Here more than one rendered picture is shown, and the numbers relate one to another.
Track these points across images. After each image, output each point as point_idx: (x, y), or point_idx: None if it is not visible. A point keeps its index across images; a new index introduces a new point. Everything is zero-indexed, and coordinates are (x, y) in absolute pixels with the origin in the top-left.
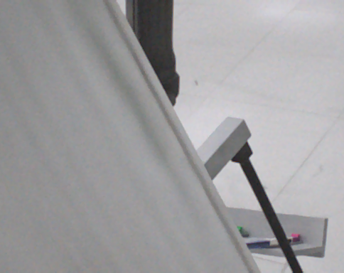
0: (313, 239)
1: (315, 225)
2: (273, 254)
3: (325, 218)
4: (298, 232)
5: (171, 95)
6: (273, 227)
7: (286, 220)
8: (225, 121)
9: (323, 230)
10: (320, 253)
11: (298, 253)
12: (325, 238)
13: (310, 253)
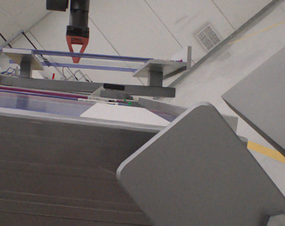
0: (185, 60)
1: (185, 51)
2: (147, 63)
3: (188, 45)
4: (181, 58)
5: None
6: None
7: (180, 54)
8: None
9: (187, 53)
10: (186, 67)
11: (161, 62)
12: (189, 58)
13: (174, 64)
